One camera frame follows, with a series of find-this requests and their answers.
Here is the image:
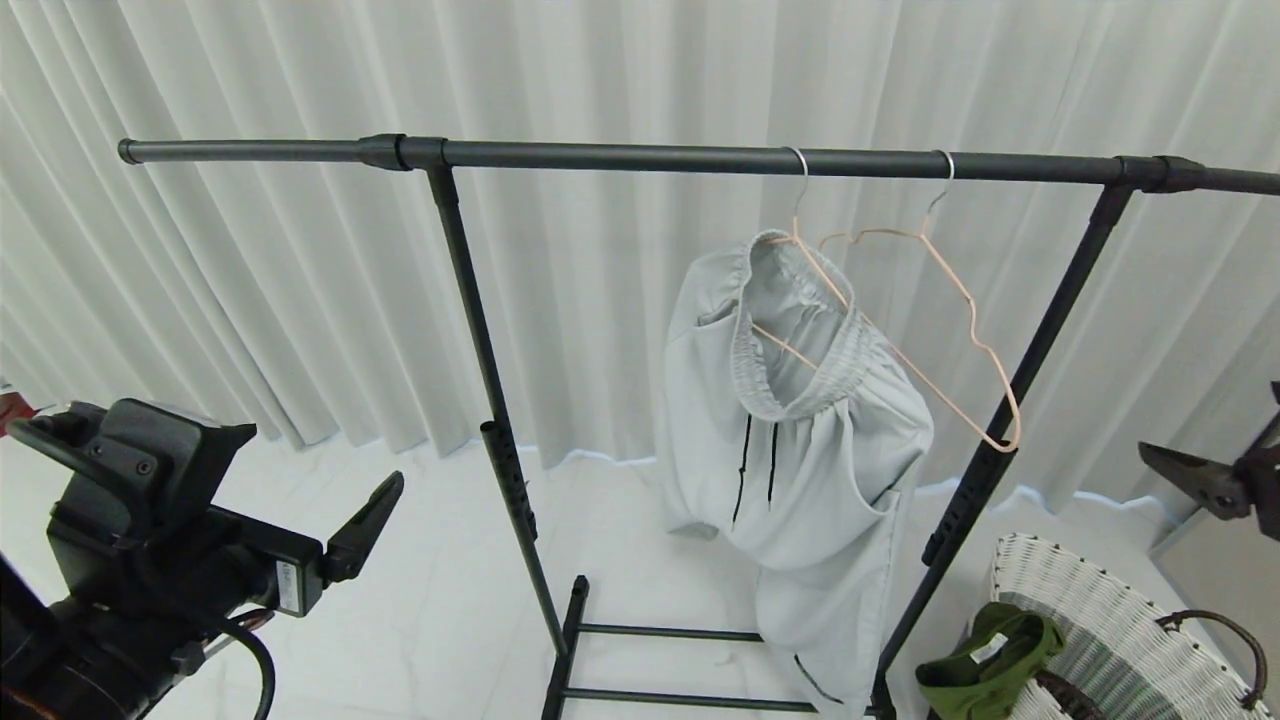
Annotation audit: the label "black clothes rack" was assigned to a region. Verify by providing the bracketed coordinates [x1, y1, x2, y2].
[118, 133, 1280, 720]

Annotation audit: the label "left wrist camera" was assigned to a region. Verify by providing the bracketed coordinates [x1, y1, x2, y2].
[8, 398, 258, 601]

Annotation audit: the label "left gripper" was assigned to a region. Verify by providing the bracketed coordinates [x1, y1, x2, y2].
[190, 470, 407, 618]

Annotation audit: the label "white curtain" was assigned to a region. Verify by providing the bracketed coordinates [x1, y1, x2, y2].
[0, 0, 1280, 511]

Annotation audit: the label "white laundry basket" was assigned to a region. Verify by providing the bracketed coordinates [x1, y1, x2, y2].
[925, 533, 1271, 720]

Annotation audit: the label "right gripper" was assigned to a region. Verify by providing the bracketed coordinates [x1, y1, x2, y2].
[1138, 438, 1280, 543]

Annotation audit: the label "olive green garment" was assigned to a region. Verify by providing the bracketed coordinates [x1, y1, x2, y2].
[915, 602, 1066, 720]

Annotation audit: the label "pale grey shorts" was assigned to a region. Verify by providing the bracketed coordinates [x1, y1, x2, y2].
[655, 230, 936, 716]

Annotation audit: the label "pink clothes hanger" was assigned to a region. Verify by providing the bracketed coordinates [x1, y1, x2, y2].
[748, 148, 856, 371]
[818, 150, 1023, 456]

